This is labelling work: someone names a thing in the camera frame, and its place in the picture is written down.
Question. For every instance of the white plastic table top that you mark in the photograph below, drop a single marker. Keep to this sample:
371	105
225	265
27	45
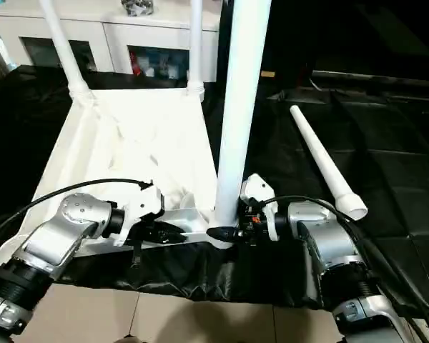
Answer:
111	143

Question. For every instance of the white plastic table leg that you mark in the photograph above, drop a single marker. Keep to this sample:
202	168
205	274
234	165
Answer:
196	46
64	46
239	89
321	153

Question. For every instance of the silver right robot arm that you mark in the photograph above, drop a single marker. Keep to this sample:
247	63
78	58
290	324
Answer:
329	243

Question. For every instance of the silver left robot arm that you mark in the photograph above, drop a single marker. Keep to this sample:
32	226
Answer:
64	225

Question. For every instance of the black mat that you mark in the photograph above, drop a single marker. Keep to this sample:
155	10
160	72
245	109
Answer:
271	278

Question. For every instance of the small tan label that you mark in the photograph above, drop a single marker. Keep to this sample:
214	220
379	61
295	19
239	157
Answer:
267	74

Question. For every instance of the small white cup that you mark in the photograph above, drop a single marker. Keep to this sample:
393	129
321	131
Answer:
149	71

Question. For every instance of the white patterned jar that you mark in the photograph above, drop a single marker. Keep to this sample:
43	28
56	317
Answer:
173	71

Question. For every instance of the red bottle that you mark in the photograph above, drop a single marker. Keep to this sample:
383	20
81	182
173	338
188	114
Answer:
135	64

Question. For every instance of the black bar with red light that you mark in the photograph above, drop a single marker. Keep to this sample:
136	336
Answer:
372	78

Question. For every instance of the white cabinet with glass doors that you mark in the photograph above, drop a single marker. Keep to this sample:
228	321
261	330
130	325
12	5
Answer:
128	32

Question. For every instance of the dark object on cabinet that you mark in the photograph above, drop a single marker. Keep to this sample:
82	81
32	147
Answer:
137	7

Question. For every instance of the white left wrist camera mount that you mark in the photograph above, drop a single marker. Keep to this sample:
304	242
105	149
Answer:
143	203

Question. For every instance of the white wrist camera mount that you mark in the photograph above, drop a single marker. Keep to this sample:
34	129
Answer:
143	203
261	189

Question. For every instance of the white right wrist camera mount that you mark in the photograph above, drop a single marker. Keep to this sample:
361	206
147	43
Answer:
261	189

